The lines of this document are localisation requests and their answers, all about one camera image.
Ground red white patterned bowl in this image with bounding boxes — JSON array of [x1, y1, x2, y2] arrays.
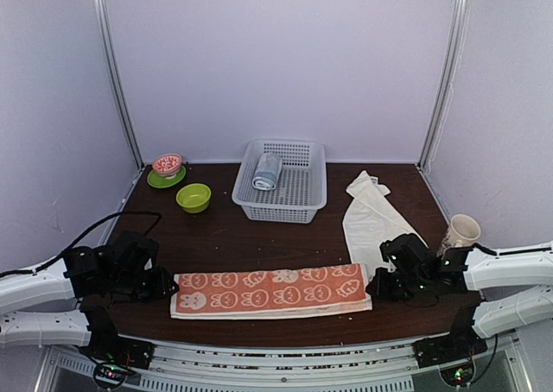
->
[[152, 153, 182, 178]]

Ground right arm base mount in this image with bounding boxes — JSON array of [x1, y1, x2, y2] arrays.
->
[[412, 306, 488, 389]]

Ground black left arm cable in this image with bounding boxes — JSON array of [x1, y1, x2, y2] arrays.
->
[[0, 211, 163, 279]]

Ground rolled light blue towel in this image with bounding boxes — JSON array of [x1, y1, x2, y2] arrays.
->
[[251, 152, 283, 191]]

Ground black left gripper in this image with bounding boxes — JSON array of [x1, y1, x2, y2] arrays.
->
[[110, 265, 178, 303]]

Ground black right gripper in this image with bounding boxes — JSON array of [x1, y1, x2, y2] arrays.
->
[[365, 268, 429, 303]]

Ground cream white towel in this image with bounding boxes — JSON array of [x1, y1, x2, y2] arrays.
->
[[342, 171, 416, 279]]

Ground cream patterned cup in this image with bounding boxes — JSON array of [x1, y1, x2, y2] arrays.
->
[[436, 214, 481, 257]]

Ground aluminium frame post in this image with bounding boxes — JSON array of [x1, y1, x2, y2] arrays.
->
[[418, 0, 469, 173], [93, 0, 145, 170]]

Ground orange bunny pattern towel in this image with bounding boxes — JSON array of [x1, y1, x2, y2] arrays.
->
[[170, 264, 372, 320]]

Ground right aluminium frame post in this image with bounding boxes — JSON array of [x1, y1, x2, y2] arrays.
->
[[418, 0, 469, 173]]

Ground left aluminium frame post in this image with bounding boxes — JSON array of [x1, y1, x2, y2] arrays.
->
[[93, 0, 145, 170]]

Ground green plastic bowl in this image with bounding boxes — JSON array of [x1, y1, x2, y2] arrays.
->
[[175, 183, 212, 214]]

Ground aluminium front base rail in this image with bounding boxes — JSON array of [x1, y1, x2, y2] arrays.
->
[[32, 329, 535, 392]]

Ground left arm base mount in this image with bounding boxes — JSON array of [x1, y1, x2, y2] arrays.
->
[[77, 307, 155, 389]]

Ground white perforated plastic basket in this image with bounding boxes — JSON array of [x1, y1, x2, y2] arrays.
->
[[232, 139, 327, 224]]

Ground green plastic plate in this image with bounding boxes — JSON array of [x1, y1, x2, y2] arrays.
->
[[147, 165, 187, 189]]

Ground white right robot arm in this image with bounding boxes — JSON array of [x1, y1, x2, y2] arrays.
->
[[365, 233, 552, 359]]

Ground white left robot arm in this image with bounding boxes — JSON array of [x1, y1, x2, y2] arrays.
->
[[1, 231, 178, 361]]

